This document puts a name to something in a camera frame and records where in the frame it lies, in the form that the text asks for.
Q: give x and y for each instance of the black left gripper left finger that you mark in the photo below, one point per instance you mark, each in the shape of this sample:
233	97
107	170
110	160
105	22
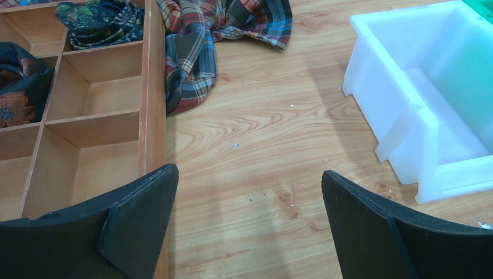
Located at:
118	234

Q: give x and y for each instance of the wooden compartment tray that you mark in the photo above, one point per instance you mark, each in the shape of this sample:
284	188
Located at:
104	122

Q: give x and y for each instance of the white plastic bin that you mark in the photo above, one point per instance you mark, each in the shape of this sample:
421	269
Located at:
422	77

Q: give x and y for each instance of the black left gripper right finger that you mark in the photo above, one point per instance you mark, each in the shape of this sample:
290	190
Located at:
375	237

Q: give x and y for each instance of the plaid cloth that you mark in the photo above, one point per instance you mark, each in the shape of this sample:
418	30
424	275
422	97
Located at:
193	27

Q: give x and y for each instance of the green plastic bin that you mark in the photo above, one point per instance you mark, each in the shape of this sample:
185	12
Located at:
483	7

